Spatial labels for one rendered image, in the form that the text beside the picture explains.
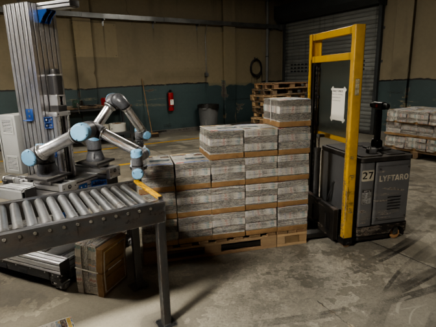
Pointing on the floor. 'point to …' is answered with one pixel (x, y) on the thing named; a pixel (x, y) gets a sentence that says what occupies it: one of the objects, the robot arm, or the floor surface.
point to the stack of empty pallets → (289, 90)
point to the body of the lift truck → (370, 188)
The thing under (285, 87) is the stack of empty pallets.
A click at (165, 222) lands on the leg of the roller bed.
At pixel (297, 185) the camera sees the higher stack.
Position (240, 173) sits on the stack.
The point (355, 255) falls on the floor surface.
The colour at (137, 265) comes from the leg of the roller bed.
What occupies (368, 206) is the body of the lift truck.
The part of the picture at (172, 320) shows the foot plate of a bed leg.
